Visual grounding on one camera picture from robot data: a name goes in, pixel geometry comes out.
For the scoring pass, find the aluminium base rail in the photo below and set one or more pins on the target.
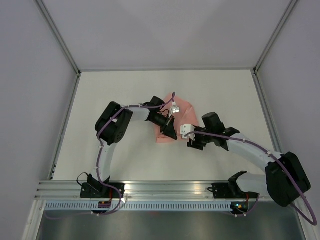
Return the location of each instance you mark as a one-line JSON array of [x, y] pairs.
[[136, 190]]

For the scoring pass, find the left aluminium frame post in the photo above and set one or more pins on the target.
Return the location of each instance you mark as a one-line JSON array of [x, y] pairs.
[[57, 35]]

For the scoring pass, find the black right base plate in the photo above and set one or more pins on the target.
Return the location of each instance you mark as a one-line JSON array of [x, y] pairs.
[[225, 190]]

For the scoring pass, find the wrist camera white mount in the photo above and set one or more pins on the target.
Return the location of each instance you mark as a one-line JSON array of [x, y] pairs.
[[173, 110], [187, 131]]

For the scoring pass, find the aluminium frame post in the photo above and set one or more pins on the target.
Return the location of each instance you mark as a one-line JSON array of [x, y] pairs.
[[57, 35], [275, 34]]

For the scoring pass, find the right aluminium frame post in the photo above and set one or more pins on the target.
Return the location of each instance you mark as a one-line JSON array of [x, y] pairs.
[[275, 34]]

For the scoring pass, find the white slotted cable duct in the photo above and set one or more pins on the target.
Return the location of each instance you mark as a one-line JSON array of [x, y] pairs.
[[154, 206]]

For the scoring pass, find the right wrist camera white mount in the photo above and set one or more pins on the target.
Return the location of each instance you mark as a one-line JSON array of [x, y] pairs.
[[187, 131]]

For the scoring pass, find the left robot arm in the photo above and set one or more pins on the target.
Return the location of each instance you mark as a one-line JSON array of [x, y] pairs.
[[112, 126]]

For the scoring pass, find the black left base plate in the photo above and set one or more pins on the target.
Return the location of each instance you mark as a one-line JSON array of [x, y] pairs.
[[102, 192]]

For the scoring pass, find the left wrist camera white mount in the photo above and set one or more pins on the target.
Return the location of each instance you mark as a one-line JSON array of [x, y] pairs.
[[173, 110]]

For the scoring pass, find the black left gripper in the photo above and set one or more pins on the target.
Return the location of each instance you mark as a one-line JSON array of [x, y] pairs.
[[168, 128]]

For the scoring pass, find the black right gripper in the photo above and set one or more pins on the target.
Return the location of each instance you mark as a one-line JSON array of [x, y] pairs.
[[196, 144]]

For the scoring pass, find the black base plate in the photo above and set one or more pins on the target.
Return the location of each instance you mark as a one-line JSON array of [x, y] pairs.
[[225, 190], [102, 192]]

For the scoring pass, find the pink cloth napkin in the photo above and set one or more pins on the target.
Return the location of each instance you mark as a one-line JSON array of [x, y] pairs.
[[186, 115]]

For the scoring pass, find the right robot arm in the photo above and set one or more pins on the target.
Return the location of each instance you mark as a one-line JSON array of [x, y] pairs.
[[283, 178]]

